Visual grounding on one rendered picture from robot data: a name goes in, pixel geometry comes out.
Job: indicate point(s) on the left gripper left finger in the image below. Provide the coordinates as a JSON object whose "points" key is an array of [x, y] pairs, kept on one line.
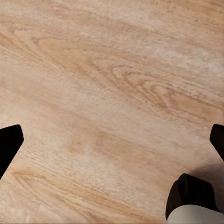
{"points": [[11, 139]]}

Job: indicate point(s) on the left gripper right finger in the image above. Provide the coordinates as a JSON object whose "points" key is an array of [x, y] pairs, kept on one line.
{"points": [[217, 139]]}

